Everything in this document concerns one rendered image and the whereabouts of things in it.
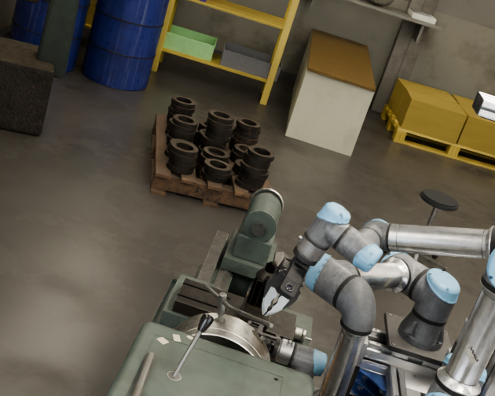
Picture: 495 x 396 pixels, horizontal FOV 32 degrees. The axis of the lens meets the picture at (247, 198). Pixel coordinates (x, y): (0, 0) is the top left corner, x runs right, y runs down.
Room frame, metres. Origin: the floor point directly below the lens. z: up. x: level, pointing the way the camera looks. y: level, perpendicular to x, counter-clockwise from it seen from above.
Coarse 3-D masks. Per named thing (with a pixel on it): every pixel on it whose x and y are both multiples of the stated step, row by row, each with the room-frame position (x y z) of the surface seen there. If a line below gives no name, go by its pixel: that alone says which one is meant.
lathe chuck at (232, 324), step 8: (192, 320) 2.12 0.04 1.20; (232, 320) 2.12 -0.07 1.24; (240, 320) 2.14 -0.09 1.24; (176, 328) 2.13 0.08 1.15; (184, 328) 2.09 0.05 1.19; (192, 328) 2.06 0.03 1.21; (224, 328) 2.07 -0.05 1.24; (232, 328) 2.08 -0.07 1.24; (240, 328) 2.10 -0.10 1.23; (248, 328) 2.13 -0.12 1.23; (240, 336) 2.06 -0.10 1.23; (248, 336) 2.09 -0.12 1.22; (256, 344) 2.09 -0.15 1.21; (264, 344) 2.13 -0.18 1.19; (264, 352) 2.10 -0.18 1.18
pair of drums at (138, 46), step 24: (48, 0) 7.54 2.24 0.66; (120, 0) 7.73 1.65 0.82; (144, 0) 7.76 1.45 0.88; (168, 0) 8.03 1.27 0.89; (24, 24) 7.56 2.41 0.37; (96, 24) 7.83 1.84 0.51; (120, 24) 7.72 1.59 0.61; (144, 24) 7.79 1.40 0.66; (72, 48) 7.75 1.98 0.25; (96, 48) 7.77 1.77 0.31; (120, 48) 7.73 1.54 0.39; (144, 48) 7.83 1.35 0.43; (96, 72) 7.74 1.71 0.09; (120, 72) 7.74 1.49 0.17; (144, 72) 7.90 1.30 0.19
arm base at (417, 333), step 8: (408, 320) 2.51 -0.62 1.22; (416, 320) 2.49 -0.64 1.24; (424, 320) 2.48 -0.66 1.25; (400, 328) 2.51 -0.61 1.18; (408, 328) 2.49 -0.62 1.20; (416, 328) 2.47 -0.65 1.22; (424, 328) 2.47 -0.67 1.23; (432, 328) 2.47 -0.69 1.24; (440, 328) 2.48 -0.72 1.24; (408, 336) 2.47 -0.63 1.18; (416, 336) 2.46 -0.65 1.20; (424, 336) 2.46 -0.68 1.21; (432, 336) 2.47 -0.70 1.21; (440, 336) 2.49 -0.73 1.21; (416, 344) 2.46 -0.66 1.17; (424, 344) 2.45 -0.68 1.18; (432, 344) 2.46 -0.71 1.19; (440, 344) 2.48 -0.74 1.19
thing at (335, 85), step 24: (312, 48) 8.90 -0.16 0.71; (336, 48) 9.32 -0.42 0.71; (360, 48) 9.76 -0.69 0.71; (312, 72) 8.01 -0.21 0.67; (336, 72) 8.14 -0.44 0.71; (360, 72) 8.48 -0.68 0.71; (312, 96) 8.01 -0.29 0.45; (336, 96) 8.02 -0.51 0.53; (360, 96) 8.02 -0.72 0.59; (288, 120) 8.28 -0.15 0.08; (312, 120) 8.01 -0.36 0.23; (336, 120) 8.02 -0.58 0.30; (360, 120) 8.03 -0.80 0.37; (336, 144) 8.02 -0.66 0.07
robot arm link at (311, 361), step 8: (296, 344) 2.31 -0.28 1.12; (296, 352) 2.29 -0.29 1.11; (304, 352) 2.29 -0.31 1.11; (312, 352) 2.30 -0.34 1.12; (320, 352) 2.31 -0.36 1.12; (296, 360) 2.28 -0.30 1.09; (304, 360) 2.28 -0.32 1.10; (312, 360) 2.28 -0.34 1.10; (320, 360) 2.28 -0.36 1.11; (296, 368) 2.28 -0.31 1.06; (304, 368) 2.27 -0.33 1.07; (312, 368) 2.27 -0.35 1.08; (320, 368) 2.27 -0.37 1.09; (312, 376) 2.29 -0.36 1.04
